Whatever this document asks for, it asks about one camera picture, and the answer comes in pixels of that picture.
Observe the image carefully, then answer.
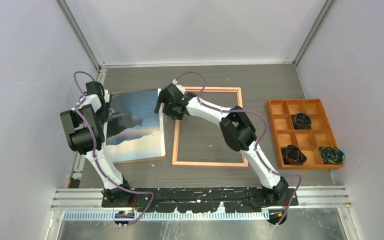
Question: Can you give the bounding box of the orange compartment tray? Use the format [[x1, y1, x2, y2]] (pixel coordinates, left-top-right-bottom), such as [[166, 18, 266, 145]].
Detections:
[[266, 99, 345, 170]]

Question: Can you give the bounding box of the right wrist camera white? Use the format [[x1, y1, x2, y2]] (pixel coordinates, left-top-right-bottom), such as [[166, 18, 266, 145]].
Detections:
[[172, 79, 186, 95]]

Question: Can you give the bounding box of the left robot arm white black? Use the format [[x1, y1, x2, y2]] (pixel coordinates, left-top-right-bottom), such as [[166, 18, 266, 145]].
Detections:
[[59, 81, 134, 207]]

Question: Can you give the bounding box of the blue yellow rolled item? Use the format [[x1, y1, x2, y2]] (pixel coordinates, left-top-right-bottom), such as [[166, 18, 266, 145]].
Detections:
[[319, 146, 345, 165]]

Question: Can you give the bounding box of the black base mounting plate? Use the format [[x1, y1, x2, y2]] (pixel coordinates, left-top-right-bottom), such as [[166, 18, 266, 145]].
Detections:
[[102, 186, 294, 214]]

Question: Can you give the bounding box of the aluminium front rail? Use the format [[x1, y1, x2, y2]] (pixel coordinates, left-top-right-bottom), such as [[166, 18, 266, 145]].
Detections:
[[51, 186, 352, 213]]

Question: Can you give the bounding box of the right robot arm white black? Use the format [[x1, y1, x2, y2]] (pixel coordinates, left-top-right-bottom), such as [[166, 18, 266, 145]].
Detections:
[[154, 83, 289, 205]]

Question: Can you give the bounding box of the pink wooden picture frame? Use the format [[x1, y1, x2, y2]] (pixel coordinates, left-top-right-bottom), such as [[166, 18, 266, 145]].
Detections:
[[172, 86, 257, 168]]

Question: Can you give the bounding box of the dark red-striped rolled item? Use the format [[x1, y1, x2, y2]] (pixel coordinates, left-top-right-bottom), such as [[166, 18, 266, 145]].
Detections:
[[281, 144, 308, 165]]

